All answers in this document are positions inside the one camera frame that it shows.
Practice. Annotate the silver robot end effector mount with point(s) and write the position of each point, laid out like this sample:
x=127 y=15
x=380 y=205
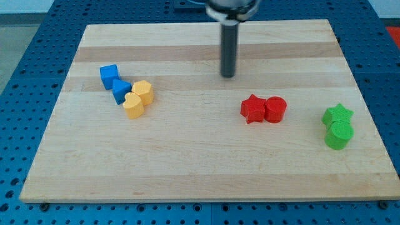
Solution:
x=232 y=10

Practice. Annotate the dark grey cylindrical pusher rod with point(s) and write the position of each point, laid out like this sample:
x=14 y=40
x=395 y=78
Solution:
x=229 y=43

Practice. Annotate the red star block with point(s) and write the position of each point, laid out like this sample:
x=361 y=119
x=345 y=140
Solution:
x=253 y=109

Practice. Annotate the red cylinder block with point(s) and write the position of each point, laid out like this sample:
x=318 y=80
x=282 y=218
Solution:
x=275 y=109

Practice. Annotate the yellow pentagon block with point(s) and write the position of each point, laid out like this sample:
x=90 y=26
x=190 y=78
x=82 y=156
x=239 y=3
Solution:
x=144 y=90

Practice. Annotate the wooden board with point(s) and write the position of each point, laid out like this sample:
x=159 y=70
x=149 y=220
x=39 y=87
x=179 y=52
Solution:
x=191 y=144

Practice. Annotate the blue triangle block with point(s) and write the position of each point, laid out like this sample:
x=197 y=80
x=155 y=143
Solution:
x=119 y=89

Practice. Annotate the yellow heart block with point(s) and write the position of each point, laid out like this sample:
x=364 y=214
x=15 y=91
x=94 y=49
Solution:
x=133 y=105

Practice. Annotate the blue cube block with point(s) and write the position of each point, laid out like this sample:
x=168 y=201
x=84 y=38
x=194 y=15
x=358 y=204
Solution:
x=108 y=74

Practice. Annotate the green star block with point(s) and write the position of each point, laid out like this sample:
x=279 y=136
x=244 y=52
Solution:
x=338 y=113

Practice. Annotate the blue perforated table plate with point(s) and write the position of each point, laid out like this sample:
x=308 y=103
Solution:
x=30 y=95

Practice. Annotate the green cylinder block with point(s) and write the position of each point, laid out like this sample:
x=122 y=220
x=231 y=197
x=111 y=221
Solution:
x=338 y=135

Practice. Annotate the red object at edge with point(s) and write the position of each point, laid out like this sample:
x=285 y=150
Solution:
x=394 y=32

